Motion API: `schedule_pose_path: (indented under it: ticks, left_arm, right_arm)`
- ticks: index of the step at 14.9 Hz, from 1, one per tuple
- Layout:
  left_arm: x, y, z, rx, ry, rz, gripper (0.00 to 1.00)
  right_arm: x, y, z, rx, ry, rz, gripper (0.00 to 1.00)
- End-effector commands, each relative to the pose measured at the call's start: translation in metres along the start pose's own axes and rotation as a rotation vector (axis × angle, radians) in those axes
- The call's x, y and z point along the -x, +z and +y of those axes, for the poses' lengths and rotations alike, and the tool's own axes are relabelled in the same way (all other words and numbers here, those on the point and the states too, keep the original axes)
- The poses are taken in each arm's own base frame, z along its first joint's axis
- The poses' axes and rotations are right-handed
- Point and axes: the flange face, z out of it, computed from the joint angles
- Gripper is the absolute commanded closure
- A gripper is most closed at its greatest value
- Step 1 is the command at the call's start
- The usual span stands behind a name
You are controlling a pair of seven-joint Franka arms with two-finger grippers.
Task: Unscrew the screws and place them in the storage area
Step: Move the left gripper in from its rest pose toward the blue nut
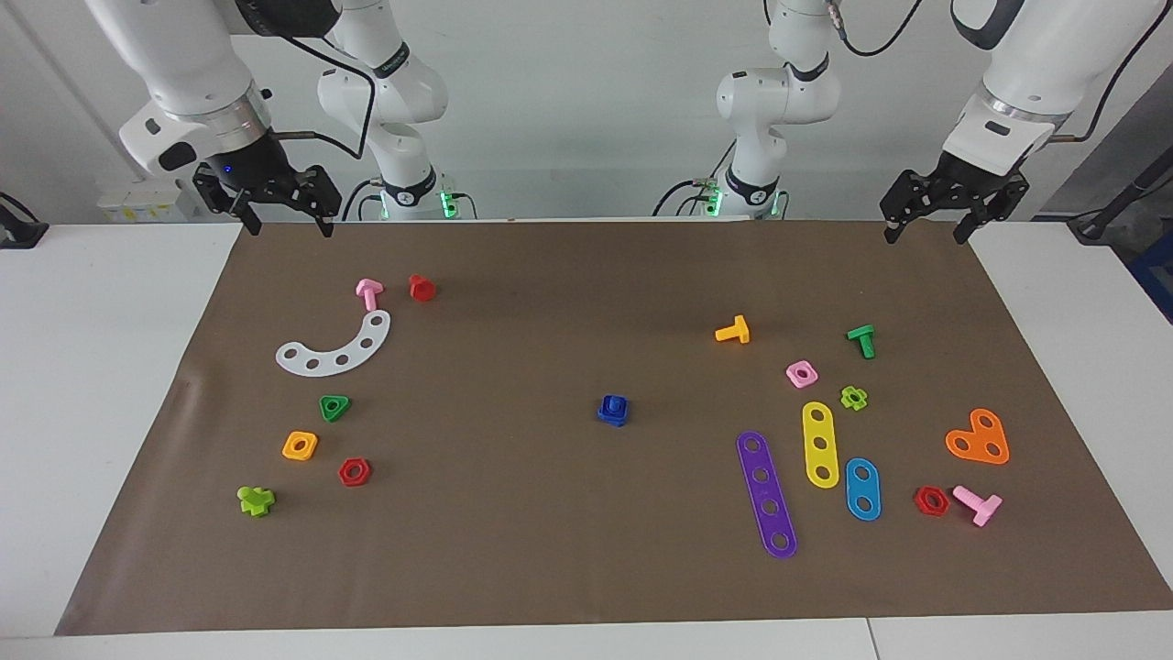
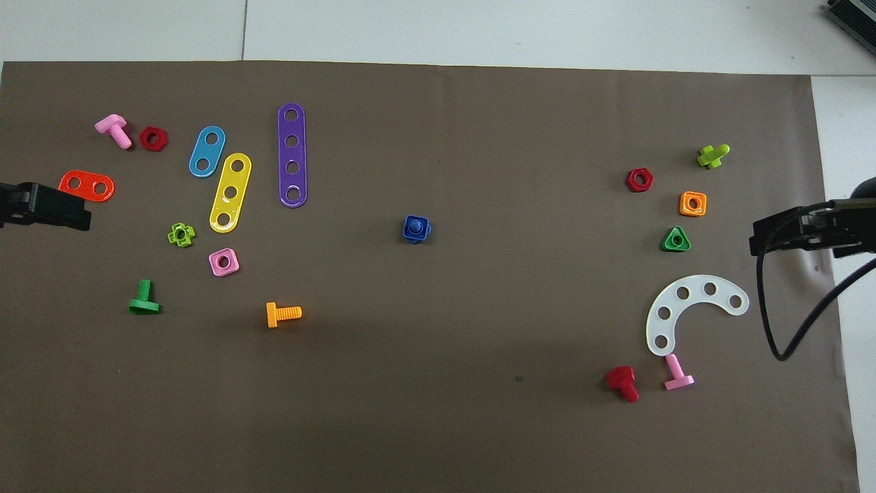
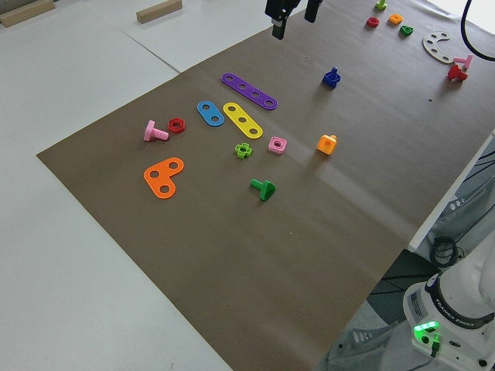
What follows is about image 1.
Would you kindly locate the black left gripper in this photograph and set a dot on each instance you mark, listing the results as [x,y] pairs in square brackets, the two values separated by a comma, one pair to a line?
[967,179]

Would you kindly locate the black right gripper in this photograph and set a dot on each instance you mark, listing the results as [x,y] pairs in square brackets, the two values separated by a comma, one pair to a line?
[252,170]

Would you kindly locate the blue square toy nut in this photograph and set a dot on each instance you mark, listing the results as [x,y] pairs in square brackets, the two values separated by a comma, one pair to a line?
[607,408]

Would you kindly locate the blue triangle-head toy bolt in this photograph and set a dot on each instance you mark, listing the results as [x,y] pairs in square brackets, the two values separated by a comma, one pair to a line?
[612,422]

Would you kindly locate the white box yellow labels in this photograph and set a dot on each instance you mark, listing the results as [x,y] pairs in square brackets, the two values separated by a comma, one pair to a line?
[137,200]

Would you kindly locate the pink toy bolt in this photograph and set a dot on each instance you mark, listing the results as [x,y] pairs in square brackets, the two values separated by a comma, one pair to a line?
[368,293]
[982,507]

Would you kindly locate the green toy bolt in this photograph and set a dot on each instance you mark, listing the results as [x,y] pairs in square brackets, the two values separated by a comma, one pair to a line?
[861,337]

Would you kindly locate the black tripod stand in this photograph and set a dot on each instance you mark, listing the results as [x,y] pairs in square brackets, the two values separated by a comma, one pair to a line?
[1123,197]

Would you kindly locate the white curved five-hole plate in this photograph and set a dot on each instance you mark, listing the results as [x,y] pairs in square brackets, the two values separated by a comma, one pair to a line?
[354,352]

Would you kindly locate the red toy bolt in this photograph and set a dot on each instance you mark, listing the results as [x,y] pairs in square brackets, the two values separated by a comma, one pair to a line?
[422,290]

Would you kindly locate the blue crate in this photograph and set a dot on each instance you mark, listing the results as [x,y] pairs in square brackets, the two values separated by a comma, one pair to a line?
[1156,275]

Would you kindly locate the lime green flower nut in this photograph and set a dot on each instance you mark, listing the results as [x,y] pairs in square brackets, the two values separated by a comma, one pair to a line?
[861,401]

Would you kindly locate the green triangle toy nut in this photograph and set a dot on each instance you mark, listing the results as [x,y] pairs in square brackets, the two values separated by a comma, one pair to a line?
[343,401]

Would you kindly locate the pink square toy nut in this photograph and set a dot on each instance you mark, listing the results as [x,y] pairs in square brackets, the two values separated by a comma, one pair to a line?
[792,370]

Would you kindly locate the orange three-hole corner plate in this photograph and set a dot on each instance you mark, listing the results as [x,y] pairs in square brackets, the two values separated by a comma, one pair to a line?
[977,440]

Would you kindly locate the orange square toy nut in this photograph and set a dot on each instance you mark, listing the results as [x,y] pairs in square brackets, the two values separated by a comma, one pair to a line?
[312,440]

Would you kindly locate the black clamp stand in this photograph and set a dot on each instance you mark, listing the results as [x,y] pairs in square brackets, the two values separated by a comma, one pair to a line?
[18,229]

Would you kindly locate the orange toy bolt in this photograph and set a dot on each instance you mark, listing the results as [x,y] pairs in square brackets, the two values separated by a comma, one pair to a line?
[738,330]

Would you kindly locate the yellow three-hole strip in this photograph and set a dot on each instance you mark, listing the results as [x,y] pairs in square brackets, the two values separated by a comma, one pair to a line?
[819,429]

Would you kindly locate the red hexagon toy nut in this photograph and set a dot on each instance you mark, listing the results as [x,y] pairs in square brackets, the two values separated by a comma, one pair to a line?
[343,473]
[920,500]

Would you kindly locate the blue two-hole strip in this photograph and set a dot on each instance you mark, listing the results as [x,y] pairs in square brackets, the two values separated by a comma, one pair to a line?
[862,489]

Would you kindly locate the lime green cross-head bolt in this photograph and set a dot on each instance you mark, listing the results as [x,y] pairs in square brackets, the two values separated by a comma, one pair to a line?
[255,500]

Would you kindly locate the purple four-hole strip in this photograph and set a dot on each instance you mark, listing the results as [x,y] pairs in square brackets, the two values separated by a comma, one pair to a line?
[766,490]

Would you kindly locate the brown table mat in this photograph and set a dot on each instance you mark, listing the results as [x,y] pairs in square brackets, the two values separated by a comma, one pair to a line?
[550,532]

